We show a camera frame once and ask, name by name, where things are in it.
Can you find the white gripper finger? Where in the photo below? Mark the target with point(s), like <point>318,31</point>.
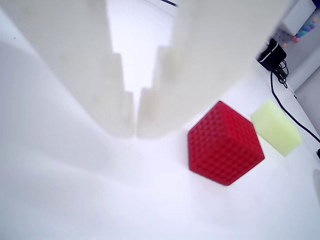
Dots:
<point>72,55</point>
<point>205,50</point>

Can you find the red studded block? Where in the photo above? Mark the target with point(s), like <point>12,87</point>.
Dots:
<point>223,143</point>

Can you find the pale yellow foam block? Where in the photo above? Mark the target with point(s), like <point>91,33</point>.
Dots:
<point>276,127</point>

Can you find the black power adapter box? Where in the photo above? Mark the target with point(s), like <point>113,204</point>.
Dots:
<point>271,53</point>

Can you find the white box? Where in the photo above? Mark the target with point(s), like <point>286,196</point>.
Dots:
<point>298,15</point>

